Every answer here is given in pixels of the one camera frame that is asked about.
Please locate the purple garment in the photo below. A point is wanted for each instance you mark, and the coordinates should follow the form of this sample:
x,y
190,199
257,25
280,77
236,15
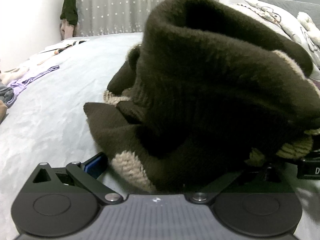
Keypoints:
x,y
20,85

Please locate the dark brown knit sweater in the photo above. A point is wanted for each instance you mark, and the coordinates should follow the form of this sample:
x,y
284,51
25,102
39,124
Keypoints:
x,y
200,80

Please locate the grey padded headboard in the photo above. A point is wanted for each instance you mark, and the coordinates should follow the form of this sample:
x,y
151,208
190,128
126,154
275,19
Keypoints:
x,y
287,3

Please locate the grey star-patterned curtain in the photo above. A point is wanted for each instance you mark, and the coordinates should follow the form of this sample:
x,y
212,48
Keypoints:
x,y
112,10

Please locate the white plush toy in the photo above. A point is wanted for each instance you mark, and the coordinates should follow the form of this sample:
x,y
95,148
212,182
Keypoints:
x,y
308,25

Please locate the open magazine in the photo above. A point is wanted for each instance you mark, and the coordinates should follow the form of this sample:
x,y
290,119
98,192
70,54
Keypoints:
x,y
67,45

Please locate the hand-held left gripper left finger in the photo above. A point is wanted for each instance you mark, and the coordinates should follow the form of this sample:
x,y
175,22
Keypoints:
x,y
96,165

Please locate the grey bed sheet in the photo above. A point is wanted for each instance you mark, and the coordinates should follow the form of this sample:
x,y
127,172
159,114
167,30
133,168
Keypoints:
x,y
62,105

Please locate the dark hanging garment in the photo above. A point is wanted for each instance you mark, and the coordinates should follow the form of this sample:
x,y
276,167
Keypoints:
x,y
68,7

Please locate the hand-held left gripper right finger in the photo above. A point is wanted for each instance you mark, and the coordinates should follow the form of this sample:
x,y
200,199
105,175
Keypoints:
x,y
225,182

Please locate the white fluffy cloth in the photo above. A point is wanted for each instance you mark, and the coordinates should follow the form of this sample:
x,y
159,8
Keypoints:
x,y
12,75

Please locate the pink hanging garment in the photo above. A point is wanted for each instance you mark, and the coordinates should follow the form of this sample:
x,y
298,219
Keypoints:
x,y
66,30

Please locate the grey crumpled cloth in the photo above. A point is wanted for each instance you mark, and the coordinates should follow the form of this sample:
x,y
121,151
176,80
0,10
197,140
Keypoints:
x,y
6,93

